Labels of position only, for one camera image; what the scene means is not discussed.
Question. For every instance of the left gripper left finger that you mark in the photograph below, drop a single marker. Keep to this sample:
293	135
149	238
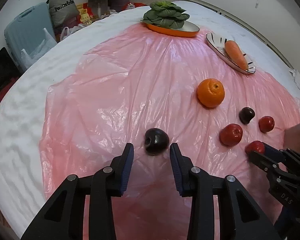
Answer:
110	181

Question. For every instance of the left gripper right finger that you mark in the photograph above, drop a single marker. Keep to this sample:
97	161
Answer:
192	181

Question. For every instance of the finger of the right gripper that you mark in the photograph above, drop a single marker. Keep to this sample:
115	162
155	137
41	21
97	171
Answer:
273	154
263	162

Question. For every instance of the red apple back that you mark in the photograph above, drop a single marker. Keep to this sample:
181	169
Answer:
266	124

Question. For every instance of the dark plum back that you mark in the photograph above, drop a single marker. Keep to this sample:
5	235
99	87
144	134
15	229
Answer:
246	114

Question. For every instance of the dark plum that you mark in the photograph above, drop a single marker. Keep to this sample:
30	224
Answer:
246	114
156	141

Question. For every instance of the dark plum front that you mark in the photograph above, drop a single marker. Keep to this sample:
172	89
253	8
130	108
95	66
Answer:
156	141

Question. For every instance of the orange back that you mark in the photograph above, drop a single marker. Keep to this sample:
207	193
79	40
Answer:
210	93

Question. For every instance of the person right hand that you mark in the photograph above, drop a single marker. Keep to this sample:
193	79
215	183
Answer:
292	138

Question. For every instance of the pink plastic sheet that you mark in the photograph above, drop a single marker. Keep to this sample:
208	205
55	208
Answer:
140	80

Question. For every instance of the striped white plate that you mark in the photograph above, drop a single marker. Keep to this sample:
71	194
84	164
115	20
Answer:
217	42

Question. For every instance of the carrot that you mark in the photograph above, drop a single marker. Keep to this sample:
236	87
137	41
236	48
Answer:
235	54

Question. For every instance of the orange oval dish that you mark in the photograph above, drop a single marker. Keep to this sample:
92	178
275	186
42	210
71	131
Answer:
188	30

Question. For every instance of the red yellow box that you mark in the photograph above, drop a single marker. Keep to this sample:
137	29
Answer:
85	14

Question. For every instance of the green leafy vegetable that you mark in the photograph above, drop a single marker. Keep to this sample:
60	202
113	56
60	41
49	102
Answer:
165	14

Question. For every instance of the light blue suitcase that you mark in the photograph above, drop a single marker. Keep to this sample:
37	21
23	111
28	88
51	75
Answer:
30	36

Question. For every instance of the grey bag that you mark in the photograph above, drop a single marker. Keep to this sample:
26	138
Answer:
61	11

